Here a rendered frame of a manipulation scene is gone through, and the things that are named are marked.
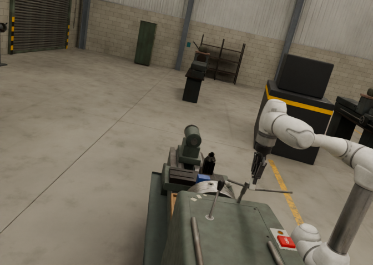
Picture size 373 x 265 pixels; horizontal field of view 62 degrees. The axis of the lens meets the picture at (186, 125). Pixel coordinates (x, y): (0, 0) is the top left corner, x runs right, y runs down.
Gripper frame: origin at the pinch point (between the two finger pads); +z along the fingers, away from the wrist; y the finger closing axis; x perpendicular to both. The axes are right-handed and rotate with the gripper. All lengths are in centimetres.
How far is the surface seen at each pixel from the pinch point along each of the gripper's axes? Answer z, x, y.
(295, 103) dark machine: 30, -211, 428
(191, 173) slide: 41, 16, 83
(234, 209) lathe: 12.1, 7.6, -6.4
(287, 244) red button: 10.9, -9.7, -29.0
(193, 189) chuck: 18.7, 23.6, 19.0
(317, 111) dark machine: 34, -252, 416
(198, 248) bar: 10, 29, -40
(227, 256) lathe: 11.9, 17.5, -39.6
